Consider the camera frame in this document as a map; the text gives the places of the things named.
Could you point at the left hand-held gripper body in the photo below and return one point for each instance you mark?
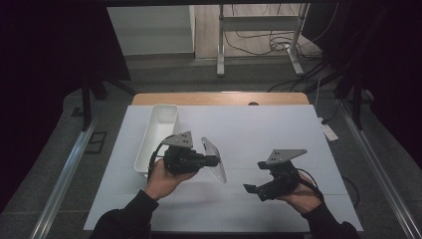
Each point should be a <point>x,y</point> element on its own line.
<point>182,159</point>

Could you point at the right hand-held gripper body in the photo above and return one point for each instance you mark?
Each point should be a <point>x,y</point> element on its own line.
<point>282,181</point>

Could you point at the iridescent phone case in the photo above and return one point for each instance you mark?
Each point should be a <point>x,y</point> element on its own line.
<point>212,147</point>

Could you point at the white plastic storage bin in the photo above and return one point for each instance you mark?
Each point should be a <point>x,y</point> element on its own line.
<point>159,126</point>

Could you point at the person's right hand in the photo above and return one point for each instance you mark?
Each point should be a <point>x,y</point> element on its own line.
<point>305,197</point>

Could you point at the person's left hand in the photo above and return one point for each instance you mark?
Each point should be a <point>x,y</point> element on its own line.
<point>161,182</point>

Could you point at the white table board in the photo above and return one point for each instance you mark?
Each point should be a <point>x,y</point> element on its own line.
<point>245,129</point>

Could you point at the wooden desk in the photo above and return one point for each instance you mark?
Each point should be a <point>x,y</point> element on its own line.
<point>215,99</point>

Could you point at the white power strip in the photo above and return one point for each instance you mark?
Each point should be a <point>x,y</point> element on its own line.
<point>328,130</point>

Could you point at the black metal stand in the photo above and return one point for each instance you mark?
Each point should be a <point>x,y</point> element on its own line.
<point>356,99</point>
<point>87,99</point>

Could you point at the white cabinet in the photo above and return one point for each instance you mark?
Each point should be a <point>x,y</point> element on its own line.
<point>149,30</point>

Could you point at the dark curtain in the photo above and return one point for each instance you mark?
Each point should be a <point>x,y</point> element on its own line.
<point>391,66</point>
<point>40,83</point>

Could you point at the dark floor frame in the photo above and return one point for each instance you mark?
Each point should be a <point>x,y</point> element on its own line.
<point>96,142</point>

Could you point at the aluminium floor rail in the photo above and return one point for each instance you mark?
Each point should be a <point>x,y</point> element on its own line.
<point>63,179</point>
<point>381,172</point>

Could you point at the white metal desk frame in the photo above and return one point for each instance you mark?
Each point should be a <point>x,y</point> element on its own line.
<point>220,49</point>

